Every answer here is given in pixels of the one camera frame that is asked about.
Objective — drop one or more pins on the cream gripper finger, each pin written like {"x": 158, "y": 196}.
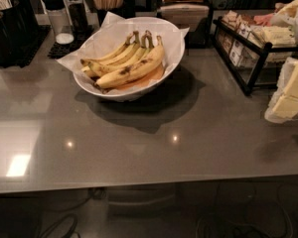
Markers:
{"x": 285, "y": 14}
{"x": 283, "y": 105}

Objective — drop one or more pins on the spotted yellow banana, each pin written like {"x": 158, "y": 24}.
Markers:
{"x": 121, "y": 75}

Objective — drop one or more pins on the white bowl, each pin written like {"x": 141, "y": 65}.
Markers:
{"x": 129, "y": 95}

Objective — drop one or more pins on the white paper bowl liner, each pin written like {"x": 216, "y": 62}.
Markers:
{"x": 106, "y": 40}

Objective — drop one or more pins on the back yellow banana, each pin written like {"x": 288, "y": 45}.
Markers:
{"x": 122, "y": 47}

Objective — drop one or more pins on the brown napkin dispenser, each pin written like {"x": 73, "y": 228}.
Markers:
{"x": 196, "y": 15}

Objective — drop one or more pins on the black rubber mat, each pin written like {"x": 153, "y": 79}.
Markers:
{"x": 58, "y": 51}

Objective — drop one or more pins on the dark glass dispenser bottle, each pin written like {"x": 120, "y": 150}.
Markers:
{"x": 78, "y": 16}

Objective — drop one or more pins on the sugar dispenser with black lid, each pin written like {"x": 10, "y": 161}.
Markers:
{"x": 59, "y": 20}

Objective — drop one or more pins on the black condiment caddy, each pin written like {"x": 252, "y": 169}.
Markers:
{"x": 19, "y": 31}

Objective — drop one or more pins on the black wire tea rack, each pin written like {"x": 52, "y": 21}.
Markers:
{"x": 247, "y": 61}

